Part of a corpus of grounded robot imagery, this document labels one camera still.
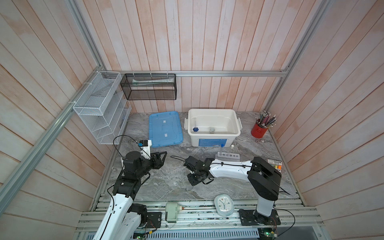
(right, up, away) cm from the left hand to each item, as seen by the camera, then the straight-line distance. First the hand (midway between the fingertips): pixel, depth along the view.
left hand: (163, 156), depth 75 cm
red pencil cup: (+62, +12, +26) cm, 68 cm away
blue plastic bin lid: (-5, +14, +36) cm, 39 cm away
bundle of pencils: (+65, +19, +25) cm, 72 cm away
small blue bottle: (+18, +14, +36) cm, 42 cm away
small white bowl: (+30, +13, +32) cm, 46 cm away
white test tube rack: (+38, -4, +17) cm, 42 cm away
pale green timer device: (+4, -26, -2) cm, 27 cm away
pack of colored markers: (+69, -8, +17) cm, 72 cm away
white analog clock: (+32, -26, +1) cm, 41 cm away
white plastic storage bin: (+41, +18, +33) cm, 56 cm away
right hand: (+15, -17, +12) cm, 25 cm away
